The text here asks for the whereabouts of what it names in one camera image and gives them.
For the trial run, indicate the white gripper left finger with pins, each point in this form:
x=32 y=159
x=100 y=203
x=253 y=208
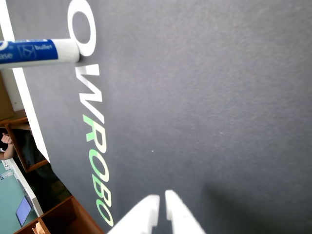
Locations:
x=143 y=214

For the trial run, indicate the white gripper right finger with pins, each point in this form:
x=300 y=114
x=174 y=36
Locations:
x=180 y=217

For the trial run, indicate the blue whiteboard marker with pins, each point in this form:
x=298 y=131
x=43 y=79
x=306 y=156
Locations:
x=36 y=52

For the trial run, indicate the person's hand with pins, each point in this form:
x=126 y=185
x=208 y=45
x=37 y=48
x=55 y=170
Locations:
x=6 y=139

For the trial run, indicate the brown wooden shelf unit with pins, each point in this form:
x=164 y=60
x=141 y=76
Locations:
x=65 y=217

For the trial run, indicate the white desk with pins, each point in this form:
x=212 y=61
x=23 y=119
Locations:
x=26 y=187

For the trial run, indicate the open laptop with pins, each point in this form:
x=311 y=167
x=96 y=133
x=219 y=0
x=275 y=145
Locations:
x=23 y=211

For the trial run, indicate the grey WOWROBO mat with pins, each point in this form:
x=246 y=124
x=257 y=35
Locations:
x=195 y=97

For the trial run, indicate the clear water bottle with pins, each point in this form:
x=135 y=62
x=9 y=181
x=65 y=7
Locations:
x=6 y=175

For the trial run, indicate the wooden frame side table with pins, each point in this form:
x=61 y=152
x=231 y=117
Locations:
x=17 y=146

